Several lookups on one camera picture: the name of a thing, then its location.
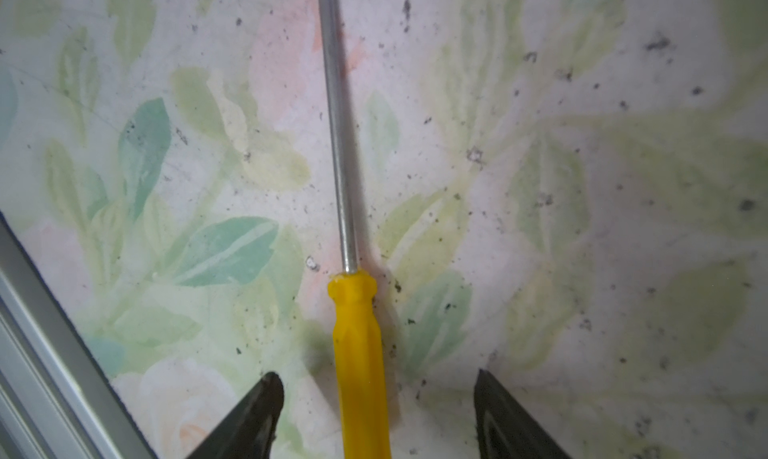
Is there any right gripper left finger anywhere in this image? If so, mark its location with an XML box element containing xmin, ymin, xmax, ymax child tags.
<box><xmin>189</xmin><ymin>372</ymin><xmax>285</xmax><ymax>459</ymax></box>

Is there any yellow handled screwdriver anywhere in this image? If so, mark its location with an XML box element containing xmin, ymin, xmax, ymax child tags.
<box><xmin>318</xmin><ymin>0</ymin><xmax>391</xmax><ymax>458</ymax></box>

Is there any aluminium front rail frame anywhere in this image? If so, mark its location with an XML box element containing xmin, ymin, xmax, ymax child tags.
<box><xmin>1</xmin><ymin>222</ymin><xmax>155</xmax><ymax>458</ymax></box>

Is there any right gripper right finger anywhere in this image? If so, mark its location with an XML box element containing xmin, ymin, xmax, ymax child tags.
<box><xmin>473</xmin><ymin>369</ymin><xmax>570</xmax><ymax>459</ymax></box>

